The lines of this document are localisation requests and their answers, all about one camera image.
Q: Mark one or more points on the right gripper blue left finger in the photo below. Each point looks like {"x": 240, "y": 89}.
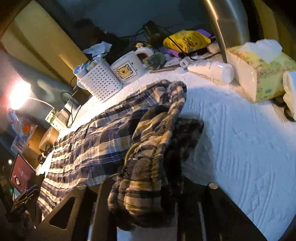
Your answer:
{"x": 82, "y": 214}

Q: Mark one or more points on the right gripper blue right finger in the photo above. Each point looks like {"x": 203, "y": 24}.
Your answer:
{"x": 207, "y": 213}

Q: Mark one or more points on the blue plaid pants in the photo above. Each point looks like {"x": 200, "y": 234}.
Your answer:
{"x": 141, "y": 143}

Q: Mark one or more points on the red screen tablet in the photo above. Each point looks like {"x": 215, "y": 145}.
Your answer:
{"x": 21, "y": 173}

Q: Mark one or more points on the white textured tablecloth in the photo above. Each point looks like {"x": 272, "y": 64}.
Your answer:
{"x": 247, "y": 148}

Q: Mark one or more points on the brown lidded food container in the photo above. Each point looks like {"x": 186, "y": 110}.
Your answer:
{"x": 49, "y": 137}

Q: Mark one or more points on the orange chips bag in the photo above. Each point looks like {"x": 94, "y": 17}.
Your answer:
{"x": 23, "y": 127}

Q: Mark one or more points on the green white small box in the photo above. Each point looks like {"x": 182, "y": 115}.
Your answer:
{"x": 56, "y": 119}

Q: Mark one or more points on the white charger plug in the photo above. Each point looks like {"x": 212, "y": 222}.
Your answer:
{"x": 71, "y": 107}

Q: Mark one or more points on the white desk lamp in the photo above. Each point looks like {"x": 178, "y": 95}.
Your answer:
{"x": 20, "y": 94}

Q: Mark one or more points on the white tube bottle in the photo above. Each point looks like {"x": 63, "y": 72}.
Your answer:
{"x": 213, "y": 69}

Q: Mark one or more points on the floral tissue box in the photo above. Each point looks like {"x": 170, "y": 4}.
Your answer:
{"x": 259, "y": 68}

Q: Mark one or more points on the white perforated basket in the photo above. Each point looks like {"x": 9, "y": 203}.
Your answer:
{"x": 98, "y": 79}

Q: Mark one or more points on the white bear mug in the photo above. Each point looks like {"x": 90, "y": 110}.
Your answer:
{"x": 130, "y": 67}

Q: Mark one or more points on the yellow snack bag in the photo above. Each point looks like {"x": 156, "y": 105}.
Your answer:
{"x": 186, "y": 41}

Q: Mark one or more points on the yellow curtain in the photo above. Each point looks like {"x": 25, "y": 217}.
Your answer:
{"x": 31, "y": 35}

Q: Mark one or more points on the steel thermos bottle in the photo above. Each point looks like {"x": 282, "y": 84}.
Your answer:
{"x": 229, "y": 23}

